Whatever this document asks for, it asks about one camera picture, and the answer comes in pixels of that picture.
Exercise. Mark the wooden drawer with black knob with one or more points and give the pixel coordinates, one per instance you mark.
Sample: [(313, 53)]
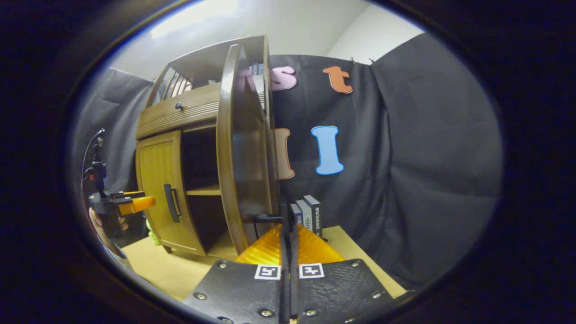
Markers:
[(171, 114)]

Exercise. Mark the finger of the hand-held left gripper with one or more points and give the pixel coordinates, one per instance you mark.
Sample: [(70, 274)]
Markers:
[(132, 194), (137, 204)]

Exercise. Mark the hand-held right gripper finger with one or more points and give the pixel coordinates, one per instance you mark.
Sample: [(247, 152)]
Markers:
[(294, 279), (285, 270)]

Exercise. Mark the wooden cabinet door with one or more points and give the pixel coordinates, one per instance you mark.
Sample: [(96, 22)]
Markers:
[(247, 157), (155, 175)]

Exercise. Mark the grey spine book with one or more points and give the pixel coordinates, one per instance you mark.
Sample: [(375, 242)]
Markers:
[(305, 216)]

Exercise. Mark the black spine book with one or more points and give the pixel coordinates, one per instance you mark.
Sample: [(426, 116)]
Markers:
[(315, 216)]

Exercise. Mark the white book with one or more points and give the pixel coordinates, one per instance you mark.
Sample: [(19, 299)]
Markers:
[(258, 83)]

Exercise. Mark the green frog toy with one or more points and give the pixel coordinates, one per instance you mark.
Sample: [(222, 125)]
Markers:
[(153, 231)]

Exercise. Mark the wooden double-door shoe cabinet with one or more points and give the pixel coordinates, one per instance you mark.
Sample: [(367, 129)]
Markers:
[(202, 191)]

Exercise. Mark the blue spine book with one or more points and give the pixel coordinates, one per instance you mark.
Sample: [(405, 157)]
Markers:
[(297, 216)]

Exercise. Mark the black backdrop cloth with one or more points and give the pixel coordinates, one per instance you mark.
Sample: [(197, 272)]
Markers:
[(427, 157)]

